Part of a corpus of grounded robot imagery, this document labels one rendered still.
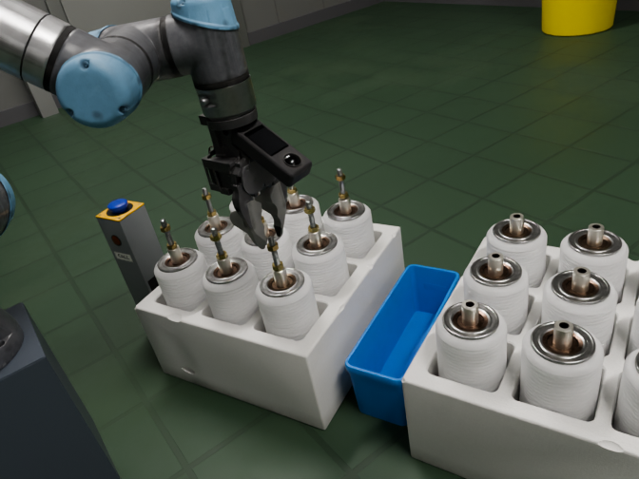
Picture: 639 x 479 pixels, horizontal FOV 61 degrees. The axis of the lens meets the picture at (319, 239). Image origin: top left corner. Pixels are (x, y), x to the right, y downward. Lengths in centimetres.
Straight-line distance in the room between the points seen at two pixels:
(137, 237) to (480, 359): 71
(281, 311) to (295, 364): 9
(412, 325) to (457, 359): 38
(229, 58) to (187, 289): 46
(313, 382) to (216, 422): 24
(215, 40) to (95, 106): 18
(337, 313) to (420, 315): 29
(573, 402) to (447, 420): 17
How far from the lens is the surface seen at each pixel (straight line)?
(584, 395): 77
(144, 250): 117
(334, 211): 106
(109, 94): 60
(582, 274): 82
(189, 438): 106
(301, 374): 90
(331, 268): 95
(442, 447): 88
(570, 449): 78
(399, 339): 111
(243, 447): 101
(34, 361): 87
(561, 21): 303
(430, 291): 113
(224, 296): 94
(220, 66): 72
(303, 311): 89
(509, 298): 84
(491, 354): 77
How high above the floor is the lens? 77
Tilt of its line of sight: 32 degrees down
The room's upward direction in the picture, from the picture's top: 11 degrees counter-clockwise
